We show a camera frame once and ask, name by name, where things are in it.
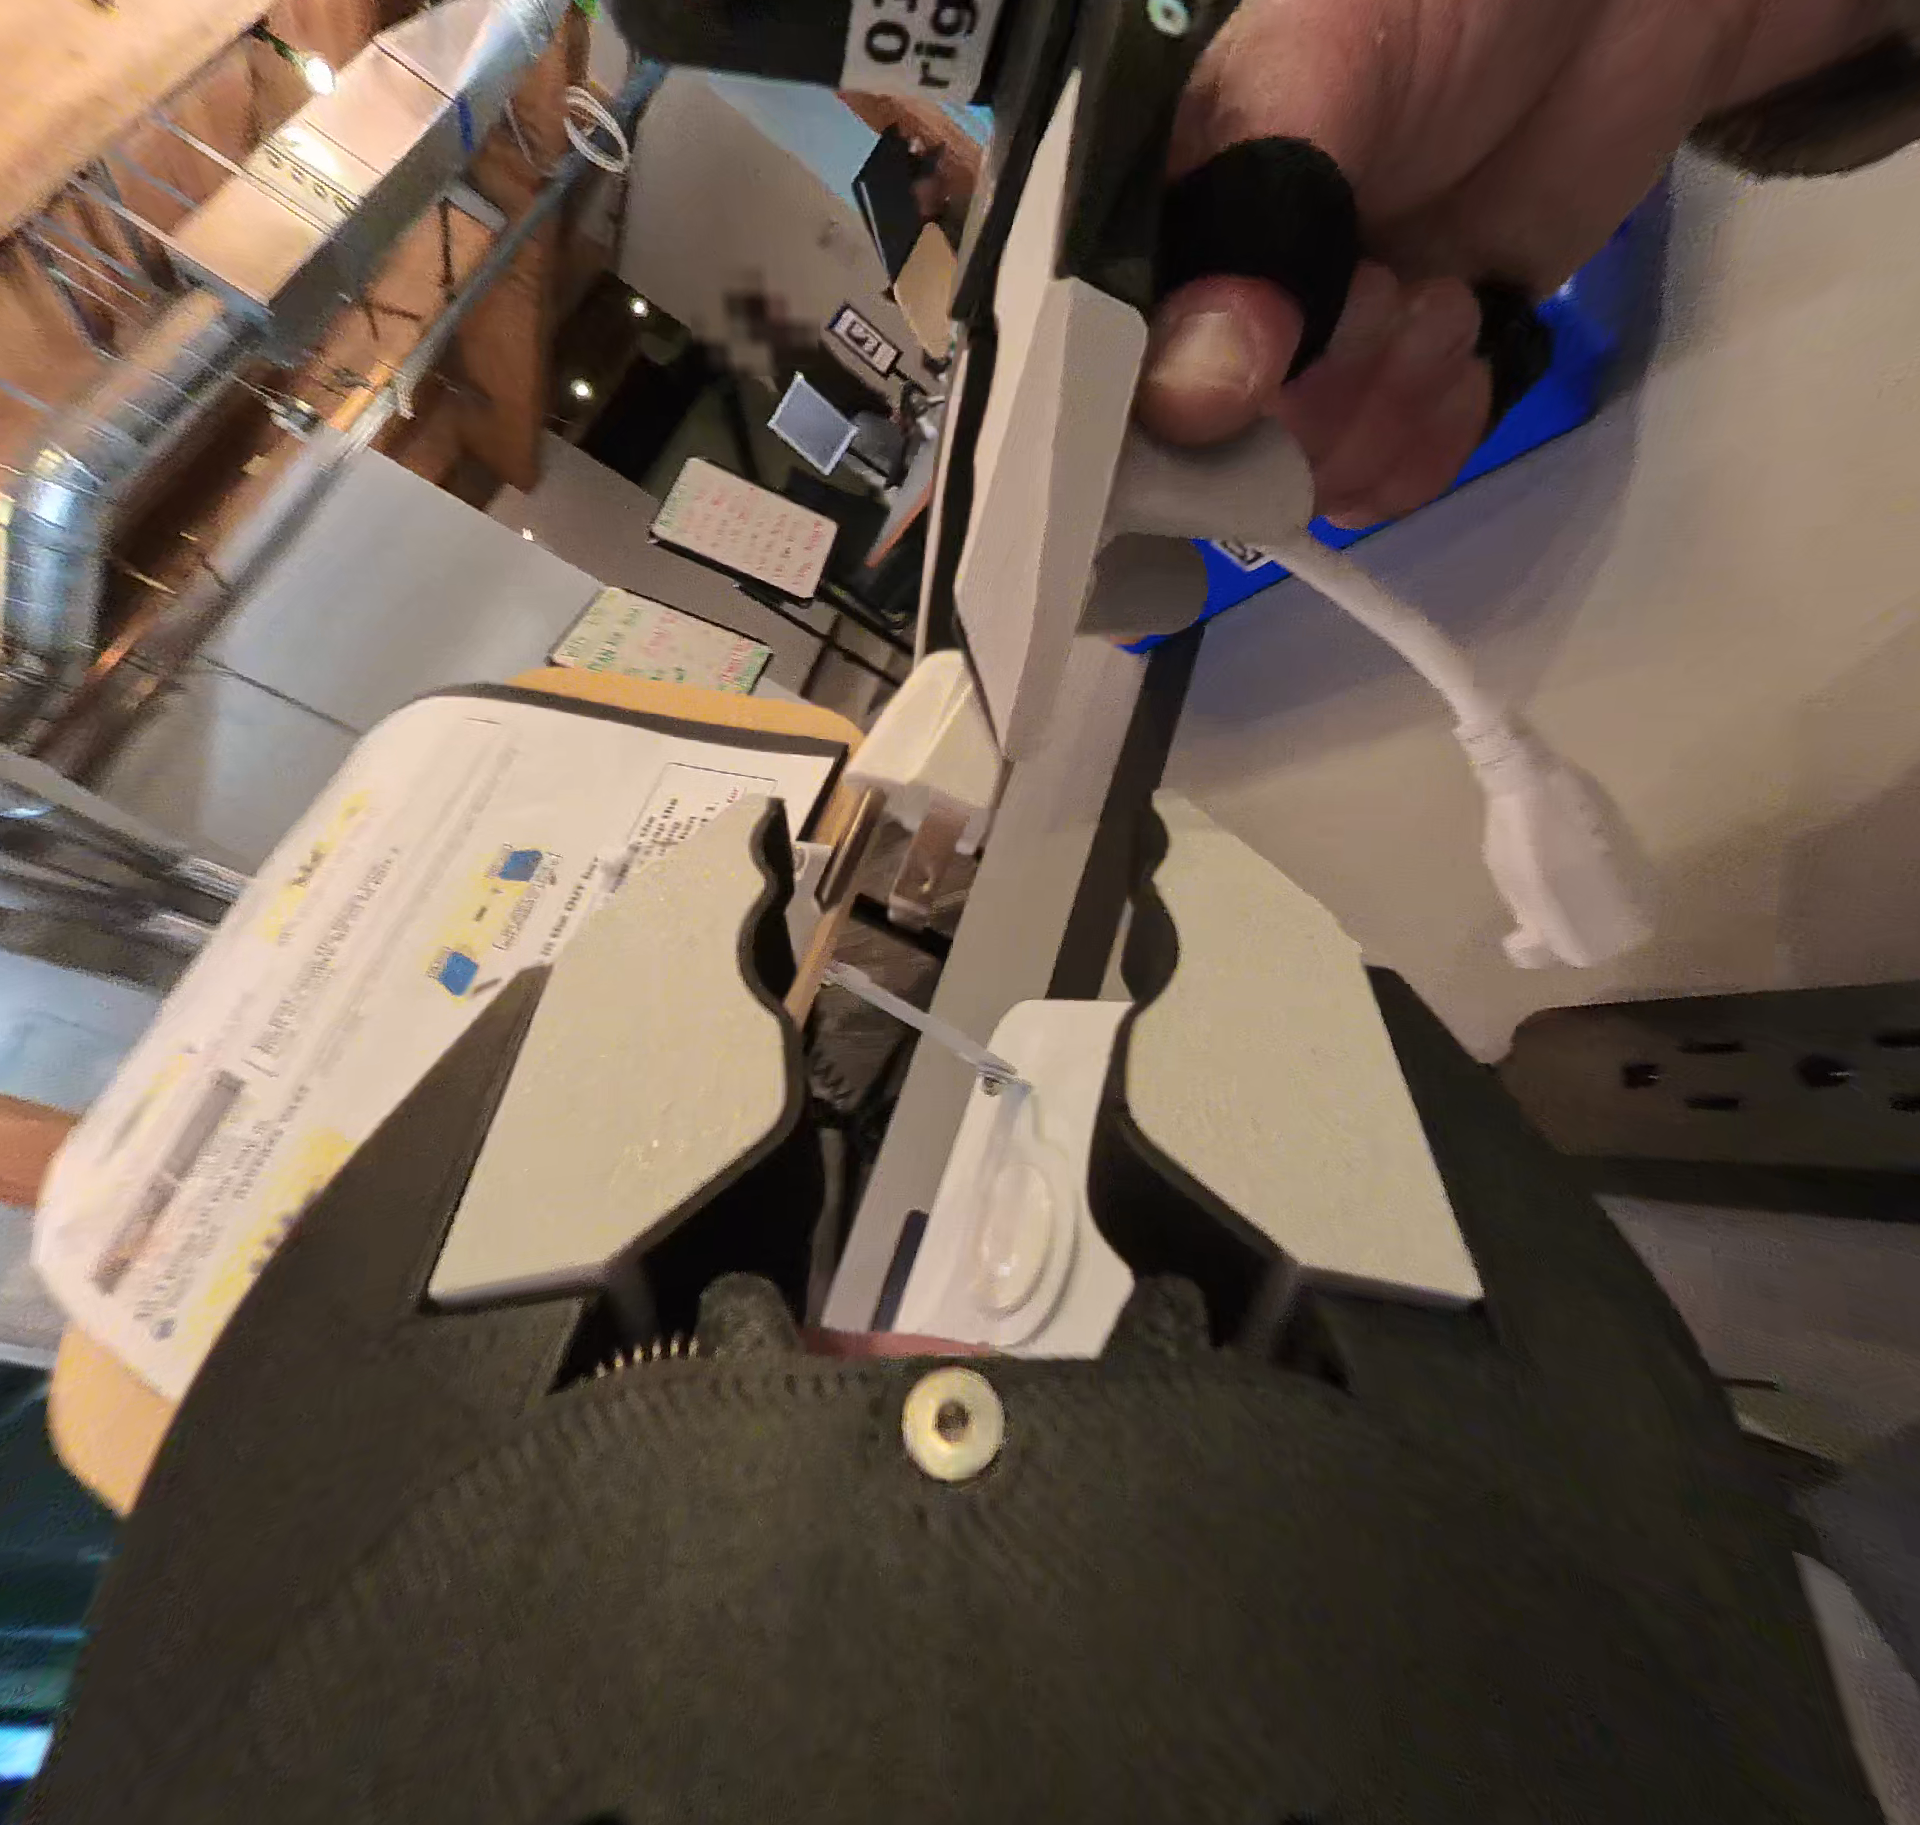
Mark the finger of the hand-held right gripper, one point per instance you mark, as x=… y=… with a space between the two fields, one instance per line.
x=1041 y=506

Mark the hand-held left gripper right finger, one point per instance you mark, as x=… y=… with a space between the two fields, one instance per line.
x=1291 y=1105

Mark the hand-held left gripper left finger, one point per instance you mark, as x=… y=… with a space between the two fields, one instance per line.
x=630 y=1105

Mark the black power strip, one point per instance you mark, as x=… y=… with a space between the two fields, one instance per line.
x=1741 y=1151

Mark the person's right forearm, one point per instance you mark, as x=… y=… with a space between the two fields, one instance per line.
x=1830 y=116

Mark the person's right hand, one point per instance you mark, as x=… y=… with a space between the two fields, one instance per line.
x=1500 y=87

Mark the white stand with wooden board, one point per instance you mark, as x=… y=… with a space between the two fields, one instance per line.
x=926 y=287
x=1050 y=1067

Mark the small framed tag sign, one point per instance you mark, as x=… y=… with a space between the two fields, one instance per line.
x=866 y=337

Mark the framed picture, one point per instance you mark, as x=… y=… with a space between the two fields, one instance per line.
x=810 y=422

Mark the whiteboard with red writing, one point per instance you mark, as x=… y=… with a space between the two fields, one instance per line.
x=741 y=527

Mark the printed instruction sheet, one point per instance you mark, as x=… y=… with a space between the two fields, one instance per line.
x=375 y=941

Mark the whiteboard with green writing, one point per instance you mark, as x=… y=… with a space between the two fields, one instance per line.
x=660 y=644

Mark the blue plastic bin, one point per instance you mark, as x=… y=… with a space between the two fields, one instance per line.
x=1591 y=370

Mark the rectangular metal duct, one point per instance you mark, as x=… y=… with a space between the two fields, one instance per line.
x=375 y=162

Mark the round spiral metal duct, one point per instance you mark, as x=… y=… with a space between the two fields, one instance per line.
x=91 y=536

